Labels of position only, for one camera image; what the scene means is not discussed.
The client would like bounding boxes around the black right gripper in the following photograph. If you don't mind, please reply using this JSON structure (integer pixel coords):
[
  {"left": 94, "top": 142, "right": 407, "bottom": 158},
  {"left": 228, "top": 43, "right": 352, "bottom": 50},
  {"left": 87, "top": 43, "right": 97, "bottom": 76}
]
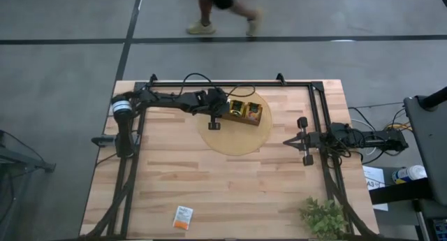
[{"left": 282, "top": 117, "right": 332, "bottom": 167}]

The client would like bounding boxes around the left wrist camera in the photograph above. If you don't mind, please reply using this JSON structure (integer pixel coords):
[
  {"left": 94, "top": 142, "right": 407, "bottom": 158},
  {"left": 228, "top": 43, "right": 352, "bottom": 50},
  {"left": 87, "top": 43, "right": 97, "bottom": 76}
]
[{"left": 207, "top": 87, "right": 228, "bottom": 103}]

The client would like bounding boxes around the round woven straw placemat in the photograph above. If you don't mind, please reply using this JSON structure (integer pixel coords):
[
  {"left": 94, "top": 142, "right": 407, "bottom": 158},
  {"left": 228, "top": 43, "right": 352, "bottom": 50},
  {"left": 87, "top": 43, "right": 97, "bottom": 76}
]
[{"left": 196, "top": 90, "right": 273, "bottom": 156}]

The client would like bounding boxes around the yellow cable bundle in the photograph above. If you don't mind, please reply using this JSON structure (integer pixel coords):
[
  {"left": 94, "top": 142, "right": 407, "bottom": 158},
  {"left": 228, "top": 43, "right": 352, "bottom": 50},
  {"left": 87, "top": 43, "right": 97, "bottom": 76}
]
[{"left": 383, "top": 121, "right": 413, "bottom": 132}]

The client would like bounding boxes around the white orange tea packet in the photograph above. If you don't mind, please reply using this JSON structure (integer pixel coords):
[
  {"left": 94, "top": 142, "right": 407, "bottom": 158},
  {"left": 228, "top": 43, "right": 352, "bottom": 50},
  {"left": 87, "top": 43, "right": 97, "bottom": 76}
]
[{"left": 173, "top": 205, "right": 194, "bottom": 231}]

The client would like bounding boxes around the brown wooden tea caddy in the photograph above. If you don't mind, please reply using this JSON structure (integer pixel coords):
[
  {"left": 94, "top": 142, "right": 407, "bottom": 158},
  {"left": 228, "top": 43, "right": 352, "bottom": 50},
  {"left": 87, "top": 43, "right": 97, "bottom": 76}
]
[{"left": 221, "top": 98, "right": 264, "bottom": 127}]

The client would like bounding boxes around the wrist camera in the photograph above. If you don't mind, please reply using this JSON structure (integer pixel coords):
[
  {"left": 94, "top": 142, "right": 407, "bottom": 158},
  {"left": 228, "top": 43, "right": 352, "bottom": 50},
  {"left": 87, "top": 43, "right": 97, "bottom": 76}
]
[
  {"left": 328, "top": 122, "right": 352, "bottom": 143},
  {"left": 207, "top": 87, "right": 228, "bottom": 103}
]

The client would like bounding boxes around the black camera cable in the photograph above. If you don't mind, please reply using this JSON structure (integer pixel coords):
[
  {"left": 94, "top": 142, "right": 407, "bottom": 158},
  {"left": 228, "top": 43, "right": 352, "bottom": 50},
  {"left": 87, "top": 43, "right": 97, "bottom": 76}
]
[
  {"left": 319, "top": 143, "right": 387, "bottom": 166},
  {"left": 177, "top": 72, "right": 256, "bottom": 98}
]

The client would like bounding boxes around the black support beam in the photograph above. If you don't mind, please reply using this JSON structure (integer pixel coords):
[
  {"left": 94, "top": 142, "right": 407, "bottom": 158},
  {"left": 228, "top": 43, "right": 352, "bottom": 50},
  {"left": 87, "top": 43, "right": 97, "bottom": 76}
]
[{"left": 369, "top": 177, "right": 434, "bottom": 205}]

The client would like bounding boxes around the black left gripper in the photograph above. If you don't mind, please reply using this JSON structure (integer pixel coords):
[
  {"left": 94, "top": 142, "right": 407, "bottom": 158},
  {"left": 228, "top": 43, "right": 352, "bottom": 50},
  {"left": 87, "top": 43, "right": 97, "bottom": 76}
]
[{"left": 200, "top": 94, "right": 231, "bottom": 131}]

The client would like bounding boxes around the yellow green tea packet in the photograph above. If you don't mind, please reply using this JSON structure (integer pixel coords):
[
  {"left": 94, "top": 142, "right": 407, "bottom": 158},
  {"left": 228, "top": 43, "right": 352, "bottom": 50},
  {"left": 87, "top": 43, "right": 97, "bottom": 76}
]
[
  {"left": 228, "top": 99, "right": 247, "bottom": 117},
  {"left": 244, "top": 101, "right": 263, "bottom": 123}
]

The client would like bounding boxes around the white cable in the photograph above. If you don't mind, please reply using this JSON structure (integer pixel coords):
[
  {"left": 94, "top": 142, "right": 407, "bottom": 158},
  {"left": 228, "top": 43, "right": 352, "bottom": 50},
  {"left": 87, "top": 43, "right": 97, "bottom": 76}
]
[{"left": 351, "top": 118, "right": 379, "bottom": 156}]

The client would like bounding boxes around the black right camera cable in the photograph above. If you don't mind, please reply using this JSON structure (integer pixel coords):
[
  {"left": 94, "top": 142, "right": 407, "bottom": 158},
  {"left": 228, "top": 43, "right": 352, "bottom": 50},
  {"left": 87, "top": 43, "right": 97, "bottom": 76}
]
[{"left": 319, "top": 143, "right": 387, "bottom": 166}]

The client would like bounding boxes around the black metal stand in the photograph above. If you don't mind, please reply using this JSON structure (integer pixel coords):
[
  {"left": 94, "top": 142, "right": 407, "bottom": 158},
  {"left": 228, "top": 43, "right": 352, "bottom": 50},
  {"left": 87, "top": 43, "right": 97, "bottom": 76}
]
[{"left": 0, "top": 129, "right": 57, "bottom": 241}]

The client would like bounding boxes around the black aluminium table frame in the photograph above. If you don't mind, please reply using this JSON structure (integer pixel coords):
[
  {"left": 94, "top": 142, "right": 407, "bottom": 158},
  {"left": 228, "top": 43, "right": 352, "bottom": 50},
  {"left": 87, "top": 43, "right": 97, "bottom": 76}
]
[{"left": 78, "top": 73, "right": 385, "bottom": 241}]

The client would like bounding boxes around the black left camera cable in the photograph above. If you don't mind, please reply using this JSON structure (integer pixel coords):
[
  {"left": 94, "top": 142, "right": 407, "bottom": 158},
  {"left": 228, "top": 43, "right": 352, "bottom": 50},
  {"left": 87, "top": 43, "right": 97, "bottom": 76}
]
[{"left": 177, "top": 72, "right": 256, "bottom": 98}]

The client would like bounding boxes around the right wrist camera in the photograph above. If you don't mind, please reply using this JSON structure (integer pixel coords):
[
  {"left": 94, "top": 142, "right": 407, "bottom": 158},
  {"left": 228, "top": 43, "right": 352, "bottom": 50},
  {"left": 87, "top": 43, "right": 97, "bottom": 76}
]
[{"left": 328, "top": 122, "right": 352, "bottom": 143}]

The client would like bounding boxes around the white wipes canister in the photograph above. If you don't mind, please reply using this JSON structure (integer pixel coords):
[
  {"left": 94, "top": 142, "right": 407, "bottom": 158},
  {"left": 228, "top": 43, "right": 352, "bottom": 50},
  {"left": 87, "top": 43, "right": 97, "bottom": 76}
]
[{"left": 391, "top": 164, "right": 427, "bottom": 185}]

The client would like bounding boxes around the green plant in white pot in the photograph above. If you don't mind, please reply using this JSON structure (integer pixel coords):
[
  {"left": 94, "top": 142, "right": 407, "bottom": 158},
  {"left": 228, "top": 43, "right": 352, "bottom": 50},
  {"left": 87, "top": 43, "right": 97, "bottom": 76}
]
[{"left": 299, "top": 196, "right": 349, "bottom": 240}]

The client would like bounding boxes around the person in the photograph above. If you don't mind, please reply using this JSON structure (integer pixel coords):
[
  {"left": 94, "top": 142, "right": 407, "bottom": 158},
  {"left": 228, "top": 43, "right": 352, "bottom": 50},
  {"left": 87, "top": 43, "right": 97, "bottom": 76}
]
[{"left": 186, "top": 0, "right": 265, "bottom": 38}]

